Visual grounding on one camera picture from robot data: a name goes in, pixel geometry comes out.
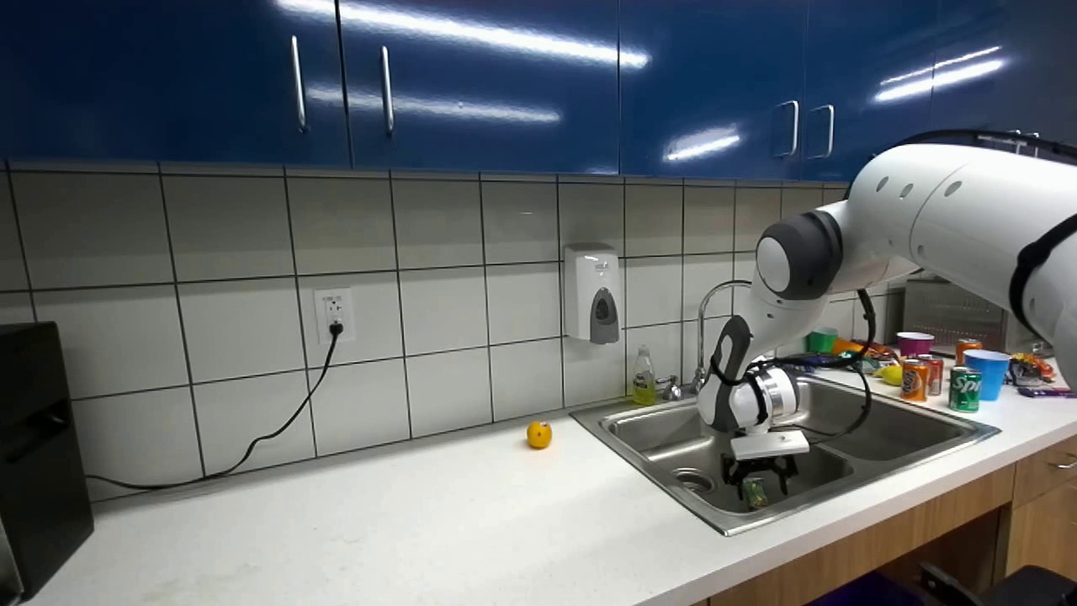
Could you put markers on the blue plastic cup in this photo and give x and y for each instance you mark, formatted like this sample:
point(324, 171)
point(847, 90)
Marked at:
point(987, 373)

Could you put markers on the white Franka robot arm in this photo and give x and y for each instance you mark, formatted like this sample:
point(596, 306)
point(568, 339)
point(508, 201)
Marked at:
point(965, 213)

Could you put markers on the silver toaster oven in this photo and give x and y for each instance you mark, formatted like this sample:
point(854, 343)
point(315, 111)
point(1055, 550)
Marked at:
point(954, 313)

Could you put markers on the green granola bar packet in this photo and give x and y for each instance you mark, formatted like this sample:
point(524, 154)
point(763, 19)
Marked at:
point(755, 492)

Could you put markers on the black countertop appliance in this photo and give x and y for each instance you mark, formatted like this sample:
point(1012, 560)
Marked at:
point(37, 450)

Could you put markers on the chrome sink faucet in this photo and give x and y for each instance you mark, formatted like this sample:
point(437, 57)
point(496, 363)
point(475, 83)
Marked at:
point(705, 325)

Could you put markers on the black chair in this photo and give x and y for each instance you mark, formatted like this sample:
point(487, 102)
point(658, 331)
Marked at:
point(1021, 587)

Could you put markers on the small yellow round fruit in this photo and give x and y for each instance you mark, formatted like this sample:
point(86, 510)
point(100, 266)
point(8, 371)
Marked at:
point(539, 434)

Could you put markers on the orange soda can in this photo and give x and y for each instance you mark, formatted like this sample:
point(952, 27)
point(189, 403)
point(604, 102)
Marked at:
point(912, 381)

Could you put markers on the yellow-green dish soap bottle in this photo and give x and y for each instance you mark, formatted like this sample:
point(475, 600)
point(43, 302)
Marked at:
point(641, 381)

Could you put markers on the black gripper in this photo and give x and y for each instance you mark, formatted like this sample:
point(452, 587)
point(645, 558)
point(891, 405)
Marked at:
point(766, 466)

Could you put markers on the white wall soap dispenser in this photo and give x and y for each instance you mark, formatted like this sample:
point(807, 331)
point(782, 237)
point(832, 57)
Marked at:
point(595, 294)

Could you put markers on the yellow snack packet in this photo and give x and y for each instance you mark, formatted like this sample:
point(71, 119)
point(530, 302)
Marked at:
point(891, 371)

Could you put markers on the white wall power outlet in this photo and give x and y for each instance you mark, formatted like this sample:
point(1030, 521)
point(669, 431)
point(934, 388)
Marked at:
point(336, 313)

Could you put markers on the green soda can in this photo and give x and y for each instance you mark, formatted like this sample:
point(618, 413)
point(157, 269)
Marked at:
point(965, 388)

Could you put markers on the green plastic cup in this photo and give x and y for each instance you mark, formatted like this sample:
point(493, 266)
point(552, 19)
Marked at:
point(819, 343)

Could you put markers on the red soda can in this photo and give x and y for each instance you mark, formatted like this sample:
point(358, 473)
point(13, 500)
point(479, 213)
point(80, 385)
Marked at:
point(938, 373)

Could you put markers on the colourful snack packets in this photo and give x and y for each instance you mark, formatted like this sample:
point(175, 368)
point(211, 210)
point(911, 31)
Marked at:
point(1039, 371)

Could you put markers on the wooden base cabinet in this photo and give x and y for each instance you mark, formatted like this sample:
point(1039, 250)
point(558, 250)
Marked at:
point(1012, 517)

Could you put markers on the stainless steel double sink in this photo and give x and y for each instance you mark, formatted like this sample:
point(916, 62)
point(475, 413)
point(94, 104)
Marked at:
point(898, 431)

